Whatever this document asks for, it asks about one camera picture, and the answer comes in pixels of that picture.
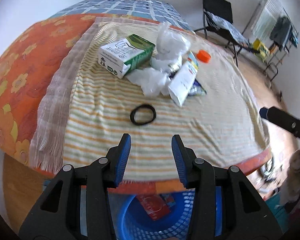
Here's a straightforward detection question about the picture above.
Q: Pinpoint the patterned grey cloth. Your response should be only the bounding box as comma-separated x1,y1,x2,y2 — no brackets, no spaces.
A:
205,11,250,47

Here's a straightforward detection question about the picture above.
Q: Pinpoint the blue checked bed sheet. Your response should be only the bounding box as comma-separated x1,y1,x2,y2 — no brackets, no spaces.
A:
49,0,194,34

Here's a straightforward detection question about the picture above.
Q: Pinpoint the striped yellow towel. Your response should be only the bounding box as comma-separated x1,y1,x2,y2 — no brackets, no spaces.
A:
30,17,270,180

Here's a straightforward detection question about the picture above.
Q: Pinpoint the blue plastic basket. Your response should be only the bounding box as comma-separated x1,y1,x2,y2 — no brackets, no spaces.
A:
119,189,223,240

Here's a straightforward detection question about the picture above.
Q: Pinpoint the green and white carton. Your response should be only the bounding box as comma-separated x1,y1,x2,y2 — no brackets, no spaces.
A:
98,34,156,80

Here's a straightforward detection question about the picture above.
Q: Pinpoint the clear plastic bag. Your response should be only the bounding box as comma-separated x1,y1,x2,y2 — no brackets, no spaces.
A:
150,21,191,70

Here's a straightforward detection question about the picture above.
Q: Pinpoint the dark hanging garment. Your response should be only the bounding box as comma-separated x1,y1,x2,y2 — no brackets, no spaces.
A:
270,16,292,48

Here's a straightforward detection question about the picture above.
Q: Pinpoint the yellow plastic crate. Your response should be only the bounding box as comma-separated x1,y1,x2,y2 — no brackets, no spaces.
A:
252,39,270,60

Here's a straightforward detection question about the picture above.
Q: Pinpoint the black folding chair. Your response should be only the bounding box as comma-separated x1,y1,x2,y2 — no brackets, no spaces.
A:
194,0,260,67

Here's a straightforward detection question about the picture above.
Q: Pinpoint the white paper packet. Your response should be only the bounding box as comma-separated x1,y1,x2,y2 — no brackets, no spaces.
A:
168,64,198,107

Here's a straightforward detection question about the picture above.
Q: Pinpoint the red snack packet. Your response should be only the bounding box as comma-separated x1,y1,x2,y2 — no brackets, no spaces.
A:
136,194,170,221

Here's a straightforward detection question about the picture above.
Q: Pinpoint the black metal drying rack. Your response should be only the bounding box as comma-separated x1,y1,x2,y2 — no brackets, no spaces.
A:
242,0,300,80

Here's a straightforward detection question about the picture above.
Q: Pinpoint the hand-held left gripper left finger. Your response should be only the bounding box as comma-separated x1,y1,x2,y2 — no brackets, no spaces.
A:
19,133,132,240

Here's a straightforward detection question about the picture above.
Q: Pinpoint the teal hanging cloth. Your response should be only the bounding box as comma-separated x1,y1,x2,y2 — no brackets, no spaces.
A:
289,27,300,47

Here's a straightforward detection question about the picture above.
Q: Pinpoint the orange bottle cap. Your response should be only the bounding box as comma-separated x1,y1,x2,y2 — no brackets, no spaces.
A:
197,50,212,63

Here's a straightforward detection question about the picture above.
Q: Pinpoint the orange floral bed sheet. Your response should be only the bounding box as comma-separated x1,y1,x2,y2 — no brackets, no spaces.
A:
0,14,273,193

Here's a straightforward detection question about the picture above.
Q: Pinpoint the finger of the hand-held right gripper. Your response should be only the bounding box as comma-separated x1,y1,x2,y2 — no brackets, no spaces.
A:
259,106,300,140

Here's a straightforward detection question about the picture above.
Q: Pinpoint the blue green wrapper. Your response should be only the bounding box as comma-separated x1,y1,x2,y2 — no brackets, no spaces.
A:
187,79,207,97

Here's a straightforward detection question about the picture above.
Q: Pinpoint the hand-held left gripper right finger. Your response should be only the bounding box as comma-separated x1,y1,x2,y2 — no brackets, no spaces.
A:
171,134,283,240

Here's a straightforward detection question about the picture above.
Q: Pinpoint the black hair tie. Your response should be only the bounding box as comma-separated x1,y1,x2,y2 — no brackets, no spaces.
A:
129,104,157,126

